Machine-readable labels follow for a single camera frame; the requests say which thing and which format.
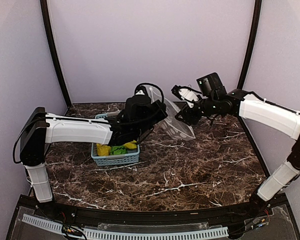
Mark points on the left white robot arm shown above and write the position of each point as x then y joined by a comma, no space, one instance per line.
44,128

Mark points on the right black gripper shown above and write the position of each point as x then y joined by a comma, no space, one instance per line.
189,118

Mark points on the left black frame post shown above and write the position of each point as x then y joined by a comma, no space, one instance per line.
53,52

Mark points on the yellow toy banana bunch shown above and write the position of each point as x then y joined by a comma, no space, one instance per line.
132,145

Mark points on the right black frame post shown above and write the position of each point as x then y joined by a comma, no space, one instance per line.
250,43

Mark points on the black frame post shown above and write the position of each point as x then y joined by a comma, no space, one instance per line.
53,52
250,43

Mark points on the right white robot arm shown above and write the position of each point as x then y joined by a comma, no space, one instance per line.
212,100

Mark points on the grey slotted cable duct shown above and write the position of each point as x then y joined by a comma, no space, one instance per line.
107,231

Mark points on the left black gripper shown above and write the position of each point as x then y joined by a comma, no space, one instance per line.
161,112

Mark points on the green toy watermelon ball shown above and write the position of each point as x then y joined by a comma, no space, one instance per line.
118,150

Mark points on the clear dotted zip bag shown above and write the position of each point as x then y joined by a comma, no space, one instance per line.
176,129

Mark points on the blue perforated plastic basket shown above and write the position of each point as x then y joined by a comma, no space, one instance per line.
113,160

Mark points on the yellow toy pear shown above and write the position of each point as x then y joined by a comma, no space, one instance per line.
103,150

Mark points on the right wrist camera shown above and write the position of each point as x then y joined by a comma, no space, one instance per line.
186,93

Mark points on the black front rail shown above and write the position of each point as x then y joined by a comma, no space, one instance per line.
233,215

